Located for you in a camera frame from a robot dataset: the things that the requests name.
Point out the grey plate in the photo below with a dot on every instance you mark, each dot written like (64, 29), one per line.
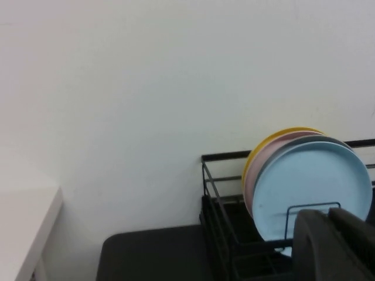
(316, 139)

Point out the yellow plate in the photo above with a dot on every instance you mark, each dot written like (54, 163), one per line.
(263, 140)

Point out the light blue plate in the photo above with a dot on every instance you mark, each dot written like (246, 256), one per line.
(307, 175)

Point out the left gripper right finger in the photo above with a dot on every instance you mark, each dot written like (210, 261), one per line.
(363, 234)

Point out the white side cabinet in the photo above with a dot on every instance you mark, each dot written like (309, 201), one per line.
(26, 222)

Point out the pink plate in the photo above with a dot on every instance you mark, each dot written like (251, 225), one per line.
(257, 167)

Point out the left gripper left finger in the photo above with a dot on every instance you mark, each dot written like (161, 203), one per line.
(316, 248)

